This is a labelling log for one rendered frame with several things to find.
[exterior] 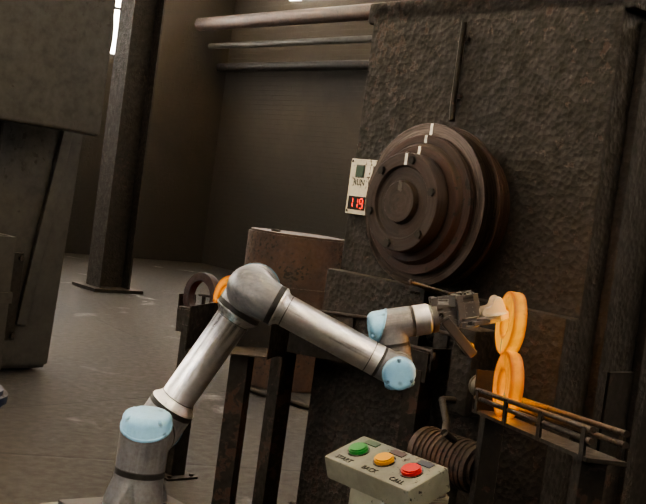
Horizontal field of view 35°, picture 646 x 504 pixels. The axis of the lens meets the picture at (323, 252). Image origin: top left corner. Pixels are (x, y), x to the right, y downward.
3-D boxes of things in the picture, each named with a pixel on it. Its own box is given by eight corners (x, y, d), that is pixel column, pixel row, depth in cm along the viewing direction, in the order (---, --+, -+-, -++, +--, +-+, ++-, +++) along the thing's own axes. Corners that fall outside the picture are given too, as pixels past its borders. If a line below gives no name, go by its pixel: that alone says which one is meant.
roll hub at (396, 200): (371, 246, 307) (384, 152, 305) (441, 258, 285) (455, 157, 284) (357, 244, 303) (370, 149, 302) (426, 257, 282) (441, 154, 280)
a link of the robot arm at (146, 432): (108, 469, 235) (117, 410, 235) (122, 456, 249) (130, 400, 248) (160, 478, 235) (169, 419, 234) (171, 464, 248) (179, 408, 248)
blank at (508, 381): (501, 393, 258) (488, 391, 257) (516, 340, 251) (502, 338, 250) (513, 431, 244) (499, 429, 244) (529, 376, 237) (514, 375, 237)
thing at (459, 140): (370, 275, 321) (391, 124, 319) (486, 299, 285) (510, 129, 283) (355, 274, 317) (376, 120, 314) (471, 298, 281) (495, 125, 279)
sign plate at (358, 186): (349, 213, 343) (356, 159, 343) (404, 221, 324) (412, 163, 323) (344, 212, 342) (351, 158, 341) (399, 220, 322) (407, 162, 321)
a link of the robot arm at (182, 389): (114, 441, 247) (245, 253, 245) (128, 429, 262) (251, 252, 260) (155, 470, 247) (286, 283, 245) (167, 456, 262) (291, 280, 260)
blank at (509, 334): (512, 293, 262) (499, 291, 262) (531, 293, 247) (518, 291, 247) (503, 354, 262) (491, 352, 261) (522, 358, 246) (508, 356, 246)
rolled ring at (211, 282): (216, 272, 377) (223, 273, 380) (183, 272, 390) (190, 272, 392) (213, 323, 376) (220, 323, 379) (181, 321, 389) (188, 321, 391)
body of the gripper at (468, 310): (480, 292, 249) (431, 299, 248) (484, 328, 250) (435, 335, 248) (473, 289, 256) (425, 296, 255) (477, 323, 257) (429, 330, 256)
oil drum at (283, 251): (286, 371, 652) (305, 230, 648) (349, 392, 607) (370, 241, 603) (208, 371, 613) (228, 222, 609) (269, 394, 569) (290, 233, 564)
